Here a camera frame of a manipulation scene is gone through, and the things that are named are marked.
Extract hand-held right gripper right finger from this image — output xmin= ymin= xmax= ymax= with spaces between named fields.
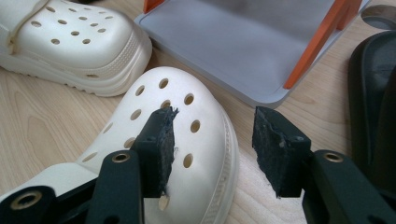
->
xmin=251 ymin=105 xmax=313 ymax=199

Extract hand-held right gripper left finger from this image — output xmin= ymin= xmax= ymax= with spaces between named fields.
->
xmin=130 ymin=106 xmax=180 ymax=200

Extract cream perforated clog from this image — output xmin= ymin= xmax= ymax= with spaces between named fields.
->
xmin=0 ymin=0 xmax=153 ymax=97
xmin=0 ymin=65 xmax=240 ymax=224

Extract black flip-flop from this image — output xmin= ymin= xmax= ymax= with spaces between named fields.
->
xmin=347 ymin=30 xmax=396 ymax=200

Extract grey shoe rack orange posts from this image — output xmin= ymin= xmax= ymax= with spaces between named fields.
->
xmin=134 ymin=0 xmax=372 ymax=109

